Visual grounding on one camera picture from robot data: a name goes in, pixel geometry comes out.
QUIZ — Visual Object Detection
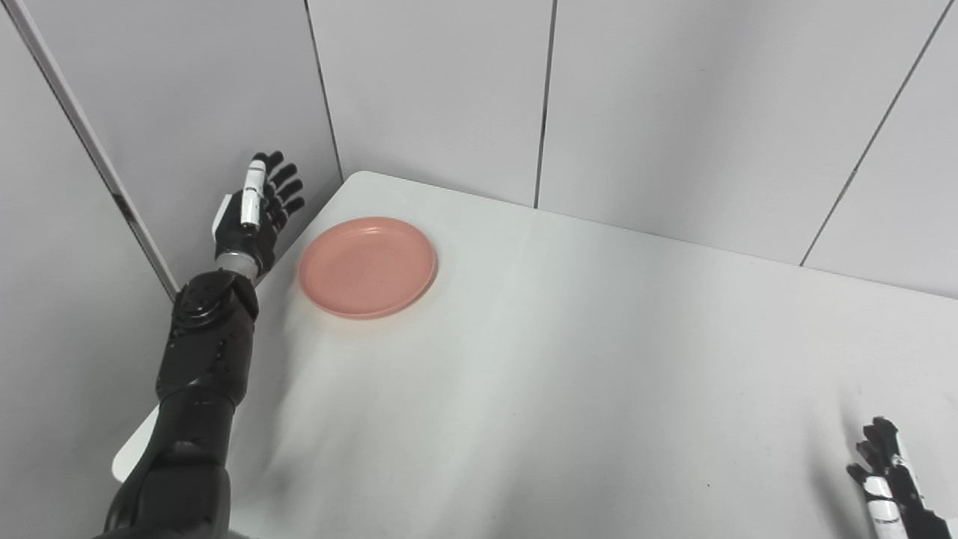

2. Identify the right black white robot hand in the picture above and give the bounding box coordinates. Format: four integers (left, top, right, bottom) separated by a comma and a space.
846, 416, 958, 539

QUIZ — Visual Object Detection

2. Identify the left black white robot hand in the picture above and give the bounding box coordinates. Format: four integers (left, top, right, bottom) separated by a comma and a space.
212, 150, 306, 274

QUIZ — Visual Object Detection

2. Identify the pink round plate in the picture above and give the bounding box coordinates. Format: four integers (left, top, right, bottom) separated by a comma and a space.
298, 216, 438, 320

